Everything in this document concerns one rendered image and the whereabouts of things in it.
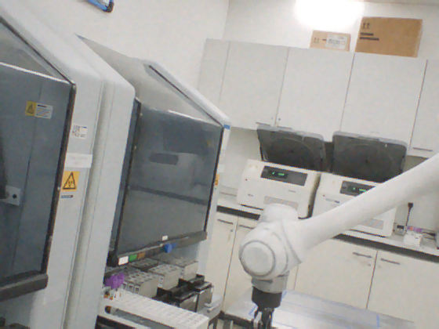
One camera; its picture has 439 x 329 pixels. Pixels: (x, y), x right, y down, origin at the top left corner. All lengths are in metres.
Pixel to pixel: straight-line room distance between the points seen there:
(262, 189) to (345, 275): 0.84
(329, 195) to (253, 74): 1.21
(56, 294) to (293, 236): 0.56
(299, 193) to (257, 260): 2.57
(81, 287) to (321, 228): 0.61
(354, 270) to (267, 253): 2.57
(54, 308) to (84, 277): 0.11
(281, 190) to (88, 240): 2.47
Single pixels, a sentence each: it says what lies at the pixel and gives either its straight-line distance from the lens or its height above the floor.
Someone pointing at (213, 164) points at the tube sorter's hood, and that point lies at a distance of 1.79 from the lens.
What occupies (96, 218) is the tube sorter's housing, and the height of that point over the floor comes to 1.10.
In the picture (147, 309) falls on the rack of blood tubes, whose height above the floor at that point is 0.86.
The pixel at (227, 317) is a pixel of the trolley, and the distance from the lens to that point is 1.57.
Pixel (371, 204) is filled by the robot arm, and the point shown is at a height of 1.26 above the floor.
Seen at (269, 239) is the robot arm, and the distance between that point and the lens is 0.99.
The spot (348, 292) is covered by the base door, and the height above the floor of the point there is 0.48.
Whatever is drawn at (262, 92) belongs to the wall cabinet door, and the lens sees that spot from 3.97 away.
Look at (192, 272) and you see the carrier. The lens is 1.84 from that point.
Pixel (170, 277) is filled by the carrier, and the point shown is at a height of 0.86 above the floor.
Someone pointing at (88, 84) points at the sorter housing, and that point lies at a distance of 1.13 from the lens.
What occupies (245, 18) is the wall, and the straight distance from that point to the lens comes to 4.54.
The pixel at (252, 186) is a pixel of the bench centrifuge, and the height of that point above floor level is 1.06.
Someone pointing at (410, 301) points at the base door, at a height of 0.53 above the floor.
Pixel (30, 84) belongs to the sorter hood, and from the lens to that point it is 0.99.
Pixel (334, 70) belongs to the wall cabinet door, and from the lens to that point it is 3.87.
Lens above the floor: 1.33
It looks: 3 degrees down
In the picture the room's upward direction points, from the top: 10 degrees clockwise
